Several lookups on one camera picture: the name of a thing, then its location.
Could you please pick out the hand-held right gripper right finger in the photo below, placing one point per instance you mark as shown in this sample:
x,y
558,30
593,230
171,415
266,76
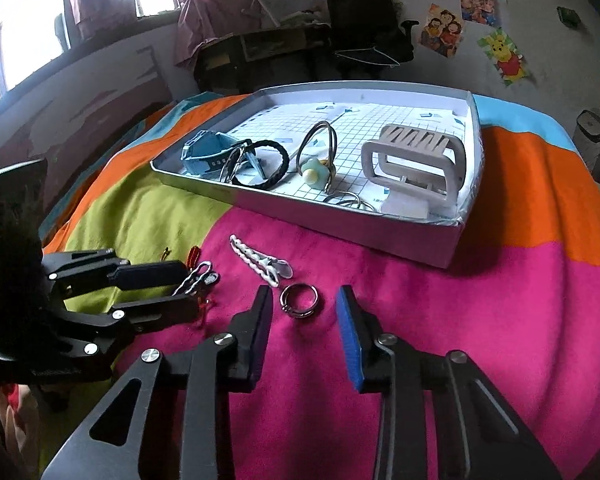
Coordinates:
x,y
352,345

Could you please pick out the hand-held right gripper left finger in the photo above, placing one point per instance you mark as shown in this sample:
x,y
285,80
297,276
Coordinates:
x,y
264,335

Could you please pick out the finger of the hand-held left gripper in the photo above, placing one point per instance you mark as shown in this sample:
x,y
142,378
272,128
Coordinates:
x,y
150,273
155,310

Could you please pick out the light blue wrist watch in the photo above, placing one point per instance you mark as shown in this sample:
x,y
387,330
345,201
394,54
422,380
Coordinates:
x,y
200,152

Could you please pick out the thin metal bangle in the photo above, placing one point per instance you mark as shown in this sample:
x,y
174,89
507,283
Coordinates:
x,y
311,131
228,167
352,195

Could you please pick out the pale green round pendant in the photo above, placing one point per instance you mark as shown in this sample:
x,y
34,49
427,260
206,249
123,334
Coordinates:
x,y
310,172

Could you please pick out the grey hair claw clip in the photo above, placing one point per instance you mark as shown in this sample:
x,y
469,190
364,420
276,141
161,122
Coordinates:
x,y
380,160

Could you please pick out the white cardboard tray box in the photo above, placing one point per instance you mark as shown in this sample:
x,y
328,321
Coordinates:
x,y
370,115

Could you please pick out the small metal pin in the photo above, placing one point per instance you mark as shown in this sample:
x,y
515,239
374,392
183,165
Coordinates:
x,y
168,253

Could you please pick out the colourful patchwork blanket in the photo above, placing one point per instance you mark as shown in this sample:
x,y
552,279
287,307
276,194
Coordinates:
x,y
480,320

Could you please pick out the window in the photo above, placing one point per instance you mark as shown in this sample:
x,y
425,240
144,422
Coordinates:
x,y
25,45

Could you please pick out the dark wooden desk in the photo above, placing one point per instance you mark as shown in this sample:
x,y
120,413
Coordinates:
x,y
260,45

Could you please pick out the white desk lamp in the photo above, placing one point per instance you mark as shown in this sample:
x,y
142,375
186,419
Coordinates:
x,y
265,10

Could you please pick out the dark grey suitcase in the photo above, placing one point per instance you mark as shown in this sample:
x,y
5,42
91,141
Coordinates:
x,y
597,145

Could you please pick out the black office chair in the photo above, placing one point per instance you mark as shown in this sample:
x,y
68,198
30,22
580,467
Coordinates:
x,y
360,15

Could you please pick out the small green card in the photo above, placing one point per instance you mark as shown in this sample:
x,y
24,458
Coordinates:
x,y
568,17

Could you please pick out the yellow bear wall poster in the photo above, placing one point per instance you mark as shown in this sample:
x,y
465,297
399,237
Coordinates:
x,y
505,57

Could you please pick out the cartoon family wall poster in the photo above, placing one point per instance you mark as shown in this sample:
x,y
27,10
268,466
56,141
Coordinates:
x,y
442,30

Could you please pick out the anime wall poster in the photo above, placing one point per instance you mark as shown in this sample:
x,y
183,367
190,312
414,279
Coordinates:
x,y
477,0

